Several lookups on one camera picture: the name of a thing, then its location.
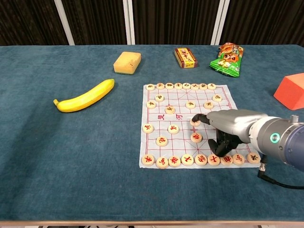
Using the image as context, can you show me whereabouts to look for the orange foam block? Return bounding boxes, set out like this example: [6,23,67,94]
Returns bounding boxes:
[273,73,304,110]

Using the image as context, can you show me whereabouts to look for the black arm connector cable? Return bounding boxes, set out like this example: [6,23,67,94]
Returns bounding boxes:
[257,155,304,190]

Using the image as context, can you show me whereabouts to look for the white partition frame post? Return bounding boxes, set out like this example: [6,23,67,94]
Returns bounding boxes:
[210,0,230,45]
[123,0,135,45]
[54,0,76,46]

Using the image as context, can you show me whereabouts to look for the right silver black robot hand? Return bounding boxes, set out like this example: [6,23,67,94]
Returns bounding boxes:
[191,109,269,158]

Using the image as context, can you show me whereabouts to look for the blue tablecloth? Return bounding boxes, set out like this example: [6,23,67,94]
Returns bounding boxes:
[0,44,304,223]

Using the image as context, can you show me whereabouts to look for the dark slatted partition panel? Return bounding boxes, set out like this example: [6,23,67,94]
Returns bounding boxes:
[220,0,304,48]
[132,0,218,45]
[61,0,128,46]
[0,0,69,46]

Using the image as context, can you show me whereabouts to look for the green orange snack bag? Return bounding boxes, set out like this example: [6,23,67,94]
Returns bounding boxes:
[209,42,244,78]

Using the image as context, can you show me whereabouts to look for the white chess board sheet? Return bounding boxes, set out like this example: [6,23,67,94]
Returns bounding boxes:
[139,83,265,170]

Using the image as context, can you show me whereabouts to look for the yellow banana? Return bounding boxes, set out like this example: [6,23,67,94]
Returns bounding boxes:
[53,78,115,113]

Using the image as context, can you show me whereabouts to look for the yellow sponge block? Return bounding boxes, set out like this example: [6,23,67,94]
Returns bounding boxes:
[113,51,142,76]

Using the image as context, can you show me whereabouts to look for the red yellow card box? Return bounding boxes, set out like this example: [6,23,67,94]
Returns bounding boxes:
[174,47,199,69]

